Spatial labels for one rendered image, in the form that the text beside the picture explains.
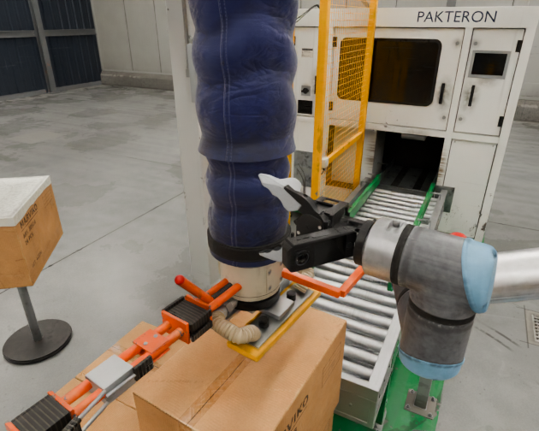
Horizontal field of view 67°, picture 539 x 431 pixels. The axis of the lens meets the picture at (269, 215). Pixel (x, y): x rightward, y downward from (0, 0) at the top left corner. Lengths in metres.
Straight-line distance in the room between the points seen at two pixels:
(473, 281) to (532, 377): 2.44
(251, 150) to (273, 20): 0.26
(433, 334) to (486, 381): 2.22
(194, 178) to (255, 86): 1.73
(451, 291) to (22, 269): 2.18
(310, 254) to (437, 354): 0.22
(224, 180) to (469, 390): 2.12
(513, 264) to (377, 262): 0.26
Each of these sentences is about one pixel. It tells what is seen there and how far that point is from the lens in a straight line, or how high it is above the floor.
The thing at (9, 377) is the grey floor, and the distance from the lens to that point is 2.98.
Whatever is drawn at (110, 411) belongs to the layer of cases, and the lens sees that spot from 1.82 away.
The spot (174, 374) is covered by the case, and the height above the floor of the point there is 0.94.
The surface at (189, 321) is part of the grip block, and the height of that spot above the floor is 1.26.
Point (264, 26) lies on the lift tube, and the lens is 0.88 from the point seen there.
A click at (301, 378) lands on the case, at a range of 1.28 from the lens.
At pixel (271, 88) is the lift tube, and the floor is 1.75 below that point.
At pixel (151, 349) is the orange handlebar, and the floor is 1.25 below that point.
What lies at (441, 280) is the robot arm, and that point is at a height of 1.58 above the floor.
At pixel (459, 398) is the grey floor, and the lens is 2.68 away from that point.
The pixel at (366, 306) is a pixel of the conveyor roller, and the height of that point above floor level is 0.54.
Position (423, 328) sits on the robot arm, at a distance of 0.63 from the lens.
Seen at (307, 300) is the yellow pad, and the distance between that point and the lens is 1.25.
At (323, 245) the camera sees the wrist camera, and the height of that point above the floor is 1.59.
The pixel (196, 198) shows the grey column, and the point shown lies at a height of 0.87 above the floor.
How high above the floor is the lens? 1.88
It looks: 26 degrees down
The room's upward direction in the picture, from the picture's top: straight up
